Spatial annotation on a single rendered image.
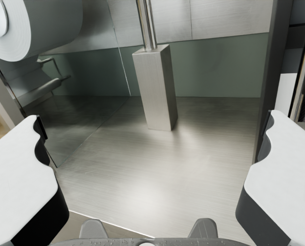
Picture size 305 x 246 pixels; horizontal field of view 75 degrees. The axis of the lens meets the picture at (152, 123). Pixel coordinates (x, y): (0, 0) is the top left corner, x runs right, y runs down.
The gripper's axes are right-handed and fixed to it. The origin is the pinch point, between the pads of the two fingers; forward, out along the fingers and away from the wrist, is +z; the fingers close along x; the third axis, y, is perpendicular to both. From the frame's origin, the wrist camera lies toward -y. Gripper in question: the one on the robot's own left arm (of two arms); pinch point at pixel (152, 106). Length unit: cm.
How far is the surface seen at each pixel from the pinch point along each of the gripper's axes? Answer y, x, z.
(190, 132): 32, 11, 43
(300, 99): 8.4, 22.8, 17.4
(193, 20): 1, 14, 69
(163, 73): 12.8, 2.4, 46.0
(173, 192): 33.4, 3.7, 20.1
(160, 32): 5, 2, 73
